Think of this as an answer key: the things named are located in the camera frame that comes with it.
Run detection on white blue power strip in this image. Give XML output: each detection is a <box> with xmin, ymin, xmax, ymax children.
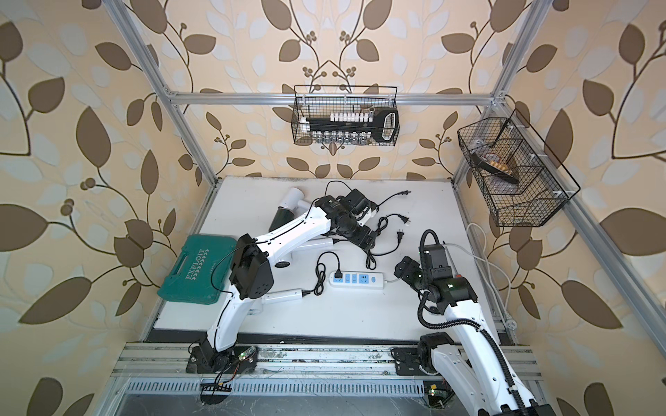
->
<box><xmin>328</xmin><ymin>270</ymin><xmax>385</xmax><ymax>291</ymax></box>

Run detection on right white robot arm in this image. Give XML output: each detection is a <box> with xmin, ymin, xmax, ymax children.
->
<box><xmin>394</xmin><ymin>229</ymin><xmax>555</xmax><ymax>415</ymax></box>

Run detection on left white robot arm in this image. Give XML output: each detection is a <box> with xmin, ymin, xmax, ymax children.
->
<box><xmin>198</xmin><ymin>188</ymin><xmax>379</xmax><ymax>373</ymax></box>

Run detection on brush in right basket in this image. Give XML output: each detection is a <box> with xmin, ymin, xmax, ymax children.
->
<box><xmin>472</xmin><ymin>153</ymin><xmax>520</xmax><ymax>185</ymax></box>

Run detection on green tool case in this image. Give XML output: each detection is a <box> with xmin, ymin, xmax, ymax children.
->
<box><xmin>157</xmin><ymin>234</ymin><xmax>237</xmax><ymax>305</ymax></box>

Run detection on small green led board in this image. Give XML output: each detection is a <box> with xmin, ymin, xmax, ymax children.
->
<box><xmin>238</xmin><ymin>346</ymin><xmax>257</xmax><ymax>362</ymax></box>

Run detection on socket set rail black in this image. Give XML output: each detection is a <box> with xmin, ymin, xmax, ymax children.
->
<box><xmin>297</xmin><ymin>107</ymin><xmax>400</xmax><ymax>146</ymax></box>

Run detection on back wire basket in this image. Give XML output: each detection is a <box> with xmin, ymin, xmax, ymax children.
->
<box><xmin>291</xmin><ymin>84</ymin><xmax>400</xmax><ymax>147</ymax></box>

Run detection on wire basket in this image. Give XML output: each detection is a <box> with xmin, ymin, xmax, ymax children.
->
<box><xmin>457</xmin><ymin>109</ymin><xmax>581</xmax><ymax>227</ymax></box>
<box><xmin>291</xmin><ymin>84</ymin><xmax>400</xmax><ymax>147</ymax></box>

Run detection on right wire basket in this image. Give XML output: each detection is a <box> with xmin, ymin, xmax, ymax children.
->
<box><xmin>457</xmin><ymin>109</ymin><xmax>581</xmax><ymax>227</ymax></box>

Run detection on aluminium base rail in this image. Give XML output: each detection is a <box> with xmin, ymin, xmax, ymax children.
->
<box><xmin>111</xmin><ymin>341</ymin><xmax>545</xmax><ymax>399</ymax></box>

